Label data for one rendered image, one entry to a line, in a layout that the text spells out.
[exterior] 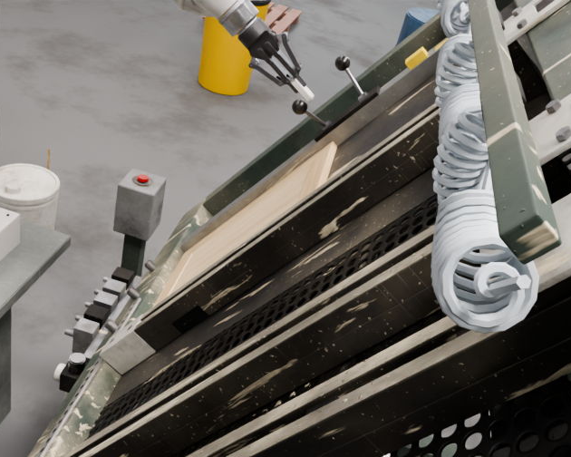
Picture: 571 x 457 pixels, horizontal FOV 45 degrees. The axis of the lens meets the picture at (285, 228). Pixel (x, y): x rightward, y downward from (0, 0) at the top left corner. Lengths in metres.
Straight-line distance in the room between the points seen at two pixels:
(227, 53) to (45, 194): 2.37
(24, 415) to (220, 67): 3.20
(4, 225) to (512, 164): 1.85
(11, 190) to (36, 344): 0.66
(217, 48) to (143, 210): 3.07
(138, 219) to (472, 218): 1.82
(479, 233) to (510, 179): 0.11
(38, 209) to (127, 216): 0.96
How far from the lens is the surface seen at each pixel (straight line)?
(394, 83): 1.66
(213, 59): 5.19
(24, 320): 3.05
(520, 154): 0.36
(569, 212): 0.61
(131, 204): 2.20
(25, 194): 3.14
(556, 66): 0.91
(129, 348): 1.57
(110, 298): 2.00
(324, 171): 1.57
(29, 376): 2.83
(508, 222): 0.32
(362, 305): 0.83
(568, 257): 0.56
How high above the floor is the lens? 2.08
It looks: 33 degrees down
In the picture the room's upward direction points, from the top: 15 degrees clockwise
